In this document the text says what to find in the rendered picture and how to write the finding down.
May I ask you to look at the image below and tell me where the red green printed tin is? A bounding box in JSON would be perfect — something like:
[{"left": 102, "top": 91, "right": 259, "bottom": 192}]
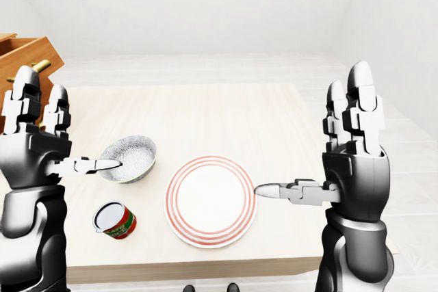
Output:
[{"left": 92, "top": 201, "right": 138, "bottom": 241}]

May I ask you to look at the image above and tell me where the patterned grey white bowl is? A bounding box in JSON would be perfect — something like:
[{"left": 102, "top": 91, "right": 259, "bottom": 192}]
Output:
[{"left": 98, "top": 135, "right": 157, "bottom": 185}]

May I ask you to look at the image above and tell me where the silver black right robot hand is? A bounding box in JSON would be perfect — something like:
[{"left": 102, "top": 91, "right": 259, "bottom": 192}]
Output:
[{"left": 253, "top": 60, "right": 391, "bottom": 223}]

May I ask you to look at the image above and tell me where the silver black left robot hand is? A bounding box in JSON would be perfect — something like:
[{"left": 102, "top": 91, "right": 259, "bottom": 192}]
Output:
[{"left": 0, "top": 65, "right": 123, "bottom": 190}]

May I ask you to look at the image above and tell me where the wooden cabinet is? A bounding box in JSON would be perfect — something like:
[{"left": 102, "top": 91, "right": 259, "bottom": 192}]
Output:
[{"left": 0, "top": 33, "right": 66, "bottom": 135}]

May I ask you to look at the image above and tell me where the open wooden drawer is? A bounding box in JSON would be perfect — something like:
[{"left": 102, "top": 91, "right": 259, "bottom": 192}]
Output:
[{"left": 0, "top": 36, "right": 65, "bottom": 81}]

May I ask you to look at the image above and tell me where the white plate with red rings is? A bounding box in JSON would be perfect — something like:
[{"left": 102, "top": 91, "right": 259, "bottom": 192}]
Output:
[{"left": 164, "top": 155, "right": 258, "bottom": 249}]

